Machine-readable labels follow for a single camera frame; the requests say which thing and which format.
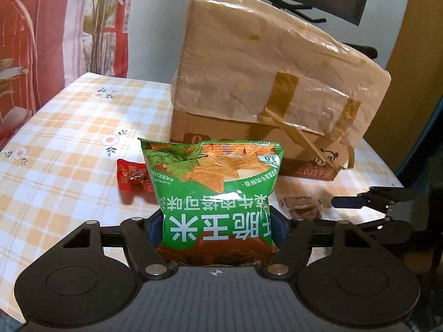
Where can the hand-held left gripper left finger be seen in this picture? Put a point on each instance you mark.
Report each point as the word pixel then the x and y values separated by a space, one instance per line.
pixel 155 230

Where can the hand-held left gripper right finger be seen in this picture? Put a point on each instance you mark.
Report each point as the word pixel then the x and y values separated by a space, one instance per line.
pixel 282 230

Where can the clear brown snack packet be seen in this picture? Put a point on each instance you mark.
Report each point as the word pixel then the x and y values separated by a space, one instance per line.
pixel 304 211

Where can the red candy packet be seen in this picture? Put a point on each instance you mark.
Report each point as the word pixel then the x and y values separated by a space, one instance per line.
pixel 133 176

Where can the black office chair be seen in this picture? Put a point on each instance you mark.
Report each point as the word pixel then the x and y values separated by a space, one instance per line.
pixel 367 52

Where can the green chip bag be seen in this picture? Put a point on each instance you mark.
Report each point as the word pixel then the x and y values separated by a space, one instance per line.
pixel 214 193

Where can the brown wooden door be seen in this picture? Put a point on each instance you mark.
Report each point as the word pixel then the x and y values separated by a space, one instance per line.
pixel 415 41

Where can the plastic-lined cardboard box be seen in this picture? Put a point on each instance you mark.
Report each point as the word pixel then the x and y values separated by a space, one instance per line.
pixel 259 69

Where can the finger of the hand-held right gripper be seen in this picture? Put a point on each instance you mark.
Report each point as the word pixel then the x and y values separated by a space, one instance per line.
pixel 346 202
pixel 375 224

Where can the red printed wall poster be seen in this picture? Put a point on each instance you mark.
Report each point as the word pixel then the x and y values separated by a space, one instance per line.
pixel 34 24

